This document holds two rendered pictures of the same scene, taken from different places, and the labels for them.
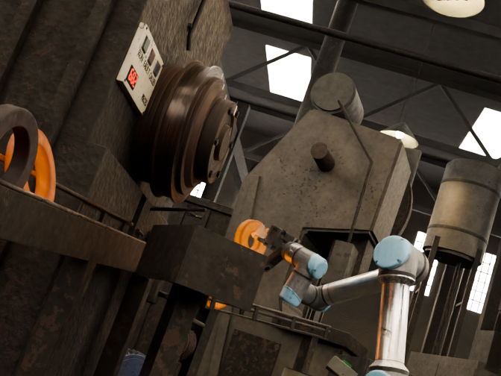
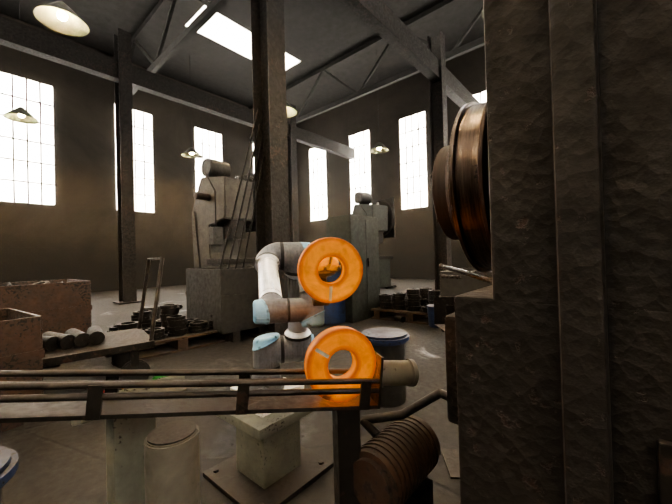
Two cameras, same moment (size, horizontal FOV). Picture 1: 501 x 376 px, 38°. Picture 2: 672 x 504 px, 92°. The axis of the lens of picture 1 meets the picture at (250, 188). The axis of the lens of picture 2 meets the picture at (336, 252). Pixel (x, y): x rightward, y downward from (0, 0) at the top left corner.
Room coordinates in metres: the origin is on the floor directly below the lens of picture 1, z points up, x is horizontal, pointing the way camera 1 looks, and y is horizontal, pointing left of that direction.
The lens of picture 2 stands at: (3.32, 0.36, 0.94)
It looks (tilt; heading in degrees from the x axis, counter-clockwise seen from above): 1 degrees up; 212
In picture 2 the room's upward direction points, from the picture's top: 2 degrees counter-clockwise
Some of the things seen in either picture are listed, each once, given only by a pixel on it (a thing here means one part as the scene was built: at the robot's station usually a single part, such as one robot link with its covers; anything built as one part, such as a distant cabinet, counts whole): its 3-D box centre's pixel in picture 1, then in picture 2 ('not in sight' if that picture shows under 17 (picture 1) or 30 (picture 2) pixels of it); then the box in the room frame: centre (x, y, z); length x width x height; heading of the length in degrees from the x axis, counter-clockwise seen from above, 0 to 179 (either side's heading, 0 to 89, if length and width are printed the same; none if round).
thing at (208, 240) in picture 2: not in sight; (229, 232); (-0.87, -4.65, 1.42); 1.43 x 1.22 x 2.85; 86
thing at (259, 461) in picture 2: not in sight; (268, 441); (2.28, -0.67, 0.13); 0.40 x 0.40 x 0.26; 82
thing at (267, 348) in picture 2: not in sight; (268, 349); (2.27, -0.67, 0.53); 0.13 x 0.12 x 0.14; 136
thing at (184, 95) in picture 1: (189, 133); (493, 187); (2.32, 0.25, 1.11); 0.47 x 0.06 x 0.47; 171
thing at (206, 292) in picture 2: not in sight; (247, 296); (0.31, -2.91, 0.43); 1.23 x 0.93 x 0.87; 169
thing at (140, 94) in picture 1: (142, 71); not in sight; (2.00, 0.41, 1.15); 0.26 x 0.02 x 0.18; 171
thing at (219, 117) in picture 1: (217, 141); (458, 192); (2.30, 0.15, 1.11); 0.28 x 0.06 x 0.28; 171
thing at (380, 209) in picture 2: not in sight; (372, 239); (-4.96, -3.61, 1.36); 1.37 x 1.16 x 2.71; 71
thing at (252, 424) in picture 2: not in sight; (267, 407); (2.28, -0.67, 0.28); 0.32 x 0.32 x 0.04; 82
